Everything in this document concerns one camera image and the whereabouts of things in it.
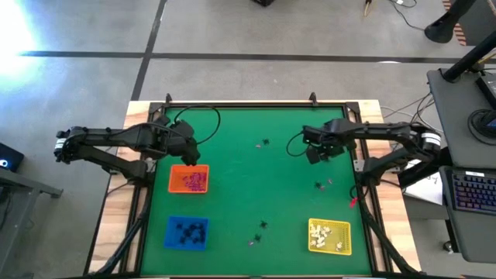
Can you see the orange plastic basket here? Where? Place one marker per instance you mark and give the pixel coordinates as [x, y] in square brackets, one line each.
[176, 184]

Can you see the black device with blue light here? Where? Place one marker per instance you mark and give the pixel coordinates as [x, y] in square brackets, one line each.
[8, 158]

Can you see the small red connector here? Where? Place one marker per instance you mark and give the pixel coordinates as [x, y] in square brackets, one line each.
[353, 202]

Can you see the yellow hand tool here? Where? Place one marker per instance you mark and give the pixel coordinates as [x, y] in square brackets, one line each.
[366, 7]

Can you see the blue plastic basket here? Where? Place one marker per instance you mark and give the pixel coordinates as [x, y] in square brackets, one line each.
[170, 242]

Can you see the grey side desk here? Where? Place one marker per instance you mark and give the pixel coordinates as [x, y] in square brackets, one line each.
[457, 116]

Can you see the black desk device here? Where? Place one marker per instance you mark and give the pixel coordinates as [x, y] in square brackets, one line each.
[489, 87]

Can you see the white paper sheet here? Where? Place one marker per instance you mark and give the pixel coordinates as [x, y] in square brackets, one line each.
[426, 190]

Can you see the grey metal stand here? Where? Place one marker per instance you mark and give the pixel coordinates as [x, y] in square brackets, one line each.
[23, 190]

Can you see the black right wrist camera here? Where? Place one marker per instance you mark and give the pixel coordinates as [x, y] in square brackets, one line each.
[313, 156]

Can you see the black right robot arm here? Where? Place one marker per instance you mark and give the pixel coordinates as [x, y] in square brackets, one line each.
[387, 131]

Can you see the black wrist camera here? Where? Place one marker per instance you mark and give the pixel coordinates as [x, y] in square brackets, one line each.
[313, 156]
[182, 128]

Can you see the black table clamp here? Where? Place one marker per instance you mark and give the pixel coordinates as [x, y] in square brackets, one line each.
[313, 98]
[167, 98]

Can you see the small metal plate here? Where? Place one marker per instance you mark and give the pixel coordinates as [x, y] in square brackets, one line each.
[357, 166]

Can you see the yellow plastic basket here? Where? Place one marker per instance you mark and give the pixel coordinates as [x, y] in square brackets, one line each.
[343, 230]

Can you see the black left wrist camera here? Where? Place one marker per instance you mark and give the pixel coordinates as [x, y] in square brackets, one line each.
[182, 128]

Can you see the backlit computer keyboard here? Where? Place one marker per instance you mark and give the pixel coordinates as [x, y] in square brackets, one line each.
[474, 191]

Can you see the black slanted pole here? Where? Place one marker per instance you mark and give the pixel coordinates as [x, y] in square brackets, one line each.
[470, 58]

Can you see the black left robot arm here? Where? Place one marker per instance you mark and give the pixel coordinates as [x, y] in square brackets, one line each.
[116, 139]

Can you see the black stand foot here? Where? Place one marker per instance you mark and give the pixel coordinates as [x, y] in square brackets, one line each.
[441, 27]

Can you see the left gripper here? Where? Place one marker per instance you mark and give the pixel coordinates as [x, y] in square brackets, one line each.
[190, 155]

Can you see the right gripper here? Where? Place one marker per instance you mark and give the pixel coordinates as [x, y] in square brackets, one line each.
[333, 151]

